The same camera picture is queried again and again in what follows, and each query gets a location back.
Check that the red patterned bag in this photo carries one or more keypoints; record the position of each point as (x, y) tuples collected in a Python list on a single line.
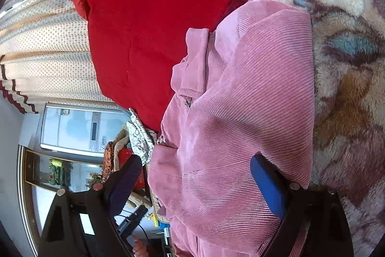
[(125, 154)]

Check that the cream dotted curtain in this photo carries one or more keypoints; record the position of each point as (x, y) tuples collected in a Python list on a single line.
[(46, 58)]

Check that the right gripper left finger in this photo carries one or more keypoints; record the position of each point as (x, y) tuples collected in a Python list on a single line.
[(82, 223)]

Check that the red bed blanket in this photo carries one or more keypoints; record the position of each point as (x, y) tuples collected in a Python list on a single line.
[(134, 45)]

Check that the person's hand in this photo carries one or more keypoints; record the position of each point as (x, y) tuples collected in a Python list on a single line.
[(139, 250)]

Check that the white crackle-pattern folded cloth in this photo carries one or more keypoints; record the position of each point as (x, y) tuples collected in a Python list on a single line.
[(142, 139)]

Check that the window with white frame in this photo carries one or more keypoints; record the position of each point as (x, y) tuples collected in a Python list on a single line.
[(79, 130)]

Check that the floral plush blanket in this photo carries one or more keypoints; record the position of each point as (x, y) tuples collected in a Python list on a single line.
[(348, 141)]

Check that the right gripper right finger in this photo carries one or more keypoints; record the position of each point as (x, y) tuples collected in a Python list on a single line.
[(320, 207)]

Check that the gold framed mirror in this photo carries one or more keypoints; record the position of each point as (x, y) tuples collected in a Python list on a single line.
[(38, 177)]

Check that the pink corduroy jacket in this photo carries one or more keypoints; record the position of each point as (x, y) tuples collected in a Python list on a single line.
[(246, 88)]

